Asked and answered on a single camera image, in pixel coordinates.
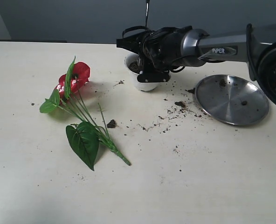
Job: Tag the robot arm right grey black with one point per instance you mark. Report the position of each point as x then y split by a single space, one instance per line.
255 46

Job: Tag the soil clump near plate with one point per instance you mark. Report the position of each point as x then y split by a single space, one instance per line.
180 103

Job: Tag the metal spoon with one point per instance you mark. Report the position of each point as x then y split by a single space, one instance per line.
146 12

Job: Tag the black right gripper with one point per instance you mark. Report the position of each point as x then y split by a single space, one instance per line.
154 60

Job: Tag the dark soil clump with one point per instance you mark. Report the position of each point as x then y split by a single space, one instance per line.
112 124

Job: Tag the round steel plate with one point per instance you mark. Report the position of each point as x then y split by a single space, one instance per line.
231 100

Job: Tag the red artificial anthurium flower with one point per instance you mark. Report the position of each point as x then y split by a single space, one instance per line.
85 137

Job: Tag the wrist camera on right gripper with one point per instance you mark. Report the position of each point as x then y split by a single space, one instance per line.
131 43

